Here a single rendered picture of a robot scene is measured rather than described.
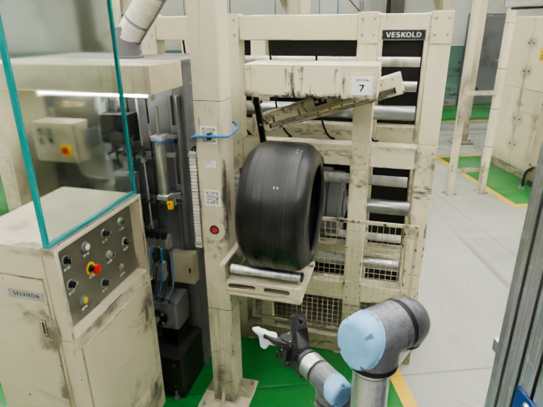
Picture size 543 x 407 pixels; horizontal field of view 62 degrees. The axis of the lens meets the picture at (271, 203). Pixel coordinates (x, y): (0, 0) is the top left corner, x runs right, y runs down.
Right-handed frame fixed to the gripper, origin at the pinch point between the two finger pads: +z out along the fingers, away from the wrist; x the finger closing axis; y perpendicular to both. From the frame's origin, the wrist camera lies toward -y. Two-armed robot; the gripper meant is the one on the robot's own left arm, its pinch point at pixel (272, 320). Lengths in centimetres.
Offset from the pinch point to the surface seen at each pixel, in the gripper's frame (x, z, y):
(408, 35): 98, 54, -97
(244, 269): 22, 57, 12
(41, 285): -61, 52, 2
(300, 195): 30, 32, -30
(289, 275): 36, 41, 10
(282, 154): 30, 48, -43
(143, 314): -17, 77, 38
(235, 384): 32, 69, 89
